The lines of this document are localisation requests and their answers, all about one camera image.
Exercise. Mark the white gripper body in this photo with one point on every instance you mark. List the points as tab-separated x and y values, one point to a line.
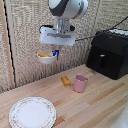
57	36

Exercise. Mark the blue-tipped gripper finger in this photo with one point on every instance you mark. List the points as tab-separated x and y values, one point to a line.
57	53

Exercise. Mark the white bowl with hot dog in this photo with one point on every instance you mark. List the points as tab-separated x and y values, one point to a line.
46	57

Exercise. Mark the white floral-rimmed plate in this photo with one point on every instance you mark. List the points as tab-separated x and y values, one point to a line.
32	112

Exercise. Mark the yellow sponge block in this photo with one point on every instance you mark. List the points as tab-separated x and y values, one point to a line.
66	80

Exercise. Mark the pink cup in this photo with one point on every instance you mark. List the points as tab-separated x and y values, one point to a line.
80	83

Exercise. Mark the black toaster oven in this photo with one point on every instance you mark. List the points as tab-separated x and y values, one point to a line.
108	55

